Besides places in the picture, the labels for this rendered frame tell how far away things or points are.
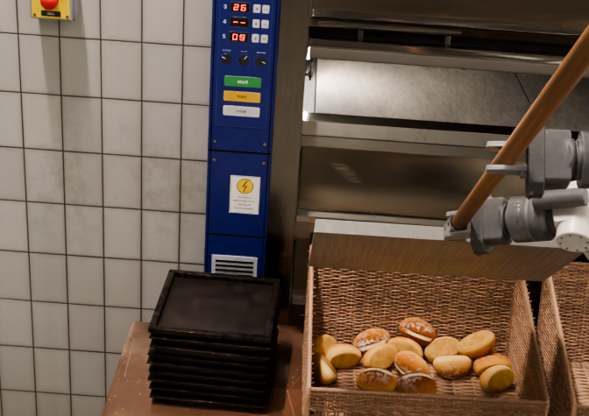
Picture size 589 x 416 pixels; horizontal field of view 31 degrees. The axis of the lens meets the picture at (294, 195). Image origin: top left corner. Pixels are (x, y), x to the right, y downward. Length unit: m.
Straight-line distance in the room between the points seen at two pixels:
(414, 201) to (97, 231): 0.83
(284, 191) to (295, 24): 0.44
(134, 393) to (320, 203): 0.66
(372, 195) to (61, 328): 0.94
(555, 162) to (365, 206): 1.13
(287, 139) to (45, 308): 0.83
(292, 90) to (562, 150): 1.10
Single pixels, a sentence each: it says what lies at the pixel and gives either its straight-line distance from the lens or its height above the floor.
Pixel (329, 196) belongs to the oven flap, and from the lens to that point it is 2.70.
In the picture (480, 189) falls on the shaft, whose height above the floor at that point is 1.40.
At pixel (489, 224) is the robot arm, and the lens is 2.02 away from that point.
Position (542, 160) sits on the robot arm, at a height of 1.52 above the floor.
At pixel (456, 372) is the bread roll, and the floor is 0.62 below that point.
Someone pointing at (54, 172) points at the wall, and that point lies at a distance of 2.77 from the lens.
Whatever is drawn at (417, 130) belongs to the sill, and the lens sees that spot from 2.64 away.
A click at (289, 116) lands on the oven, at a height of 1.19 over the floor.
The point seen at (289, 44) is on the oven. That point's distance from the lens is 2.56.
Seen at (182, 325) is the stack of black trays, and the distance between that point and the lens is 2.51.
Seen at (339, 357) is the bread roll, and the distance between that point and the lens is 2.68.
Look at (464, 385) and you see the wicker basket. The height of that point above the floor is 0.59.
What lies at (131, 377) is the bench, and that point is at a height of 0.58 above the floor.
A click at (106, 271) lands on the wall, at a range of 2.87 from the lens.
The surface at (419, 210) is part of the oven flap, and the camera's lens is 2.71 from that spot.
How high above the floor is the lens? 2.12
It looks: 25 degrees down
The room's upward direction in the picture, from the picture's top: 4 degrees clockwise
